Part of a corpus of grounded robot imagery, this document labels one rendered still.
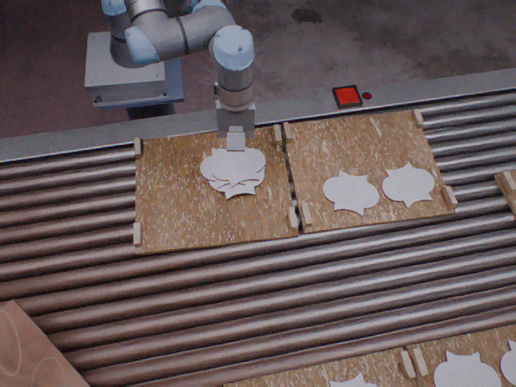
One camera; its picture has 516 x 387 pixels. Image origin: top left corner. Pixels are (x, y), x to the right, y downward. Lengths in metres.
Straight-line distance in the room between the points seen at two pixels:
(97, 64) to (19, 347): 0.87
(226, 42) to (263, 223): 0.49
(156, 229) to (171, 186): 0.13
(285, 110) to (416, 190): 0.45
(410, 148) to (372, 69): 1.59
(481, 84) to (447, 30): 1.70
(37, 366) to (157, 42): 0.68
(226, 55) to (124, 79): 0.65
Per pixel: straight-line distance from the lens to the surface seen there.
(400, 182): 1.30
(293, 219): 1.16
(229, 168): 1.22
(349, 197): 1.24
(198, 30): 0.97
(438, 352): 1.16
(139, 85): 1.48
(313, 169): 1.28
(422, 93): 1.57
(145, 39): 0.95
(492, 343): 1.22
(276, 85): 2.75
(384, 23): 3.26
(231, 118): 1.02
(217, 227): 1.18
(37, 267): 1.27
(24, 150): 1.47
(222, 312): 1.12
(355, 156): 1.32
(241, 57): 0.89
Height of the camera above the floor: 2.00
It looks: 60 degrees down
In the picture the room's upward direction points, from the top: 3 degrees clockwise
